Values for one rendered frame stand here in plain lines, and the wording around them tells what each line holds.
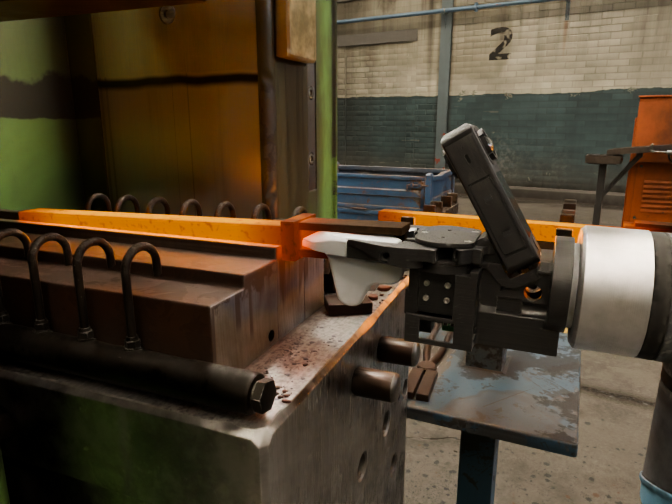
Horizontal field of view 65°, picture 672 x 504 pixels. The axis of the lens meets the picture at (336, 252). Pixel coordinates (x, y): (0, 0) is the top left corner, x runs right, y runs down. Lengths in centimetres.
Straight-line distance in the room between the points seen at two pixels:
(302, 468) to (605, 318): 23
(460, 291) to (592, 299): 9
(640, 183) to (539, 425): 311
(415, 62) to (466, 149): 821
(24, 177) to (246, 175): 32
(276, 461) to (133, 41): 65
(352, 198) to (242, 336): 390
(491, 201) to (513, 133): 768
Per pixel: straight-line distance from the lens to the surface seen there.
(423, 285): 42
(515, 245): 40
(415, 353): 55
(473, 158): 40
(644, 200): 384
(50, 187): 90
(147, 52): 84
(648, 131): 383
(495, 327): 42
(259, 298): 43
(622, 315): 39
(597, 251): 39
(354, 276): 43
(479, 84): 823
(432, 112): 844
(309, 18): 80
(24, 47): 89
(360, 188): 425
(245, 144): 75
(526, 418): 82
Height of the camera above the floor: 110
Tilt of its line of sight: 14 degrees down
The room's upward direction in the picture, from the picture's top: straight up
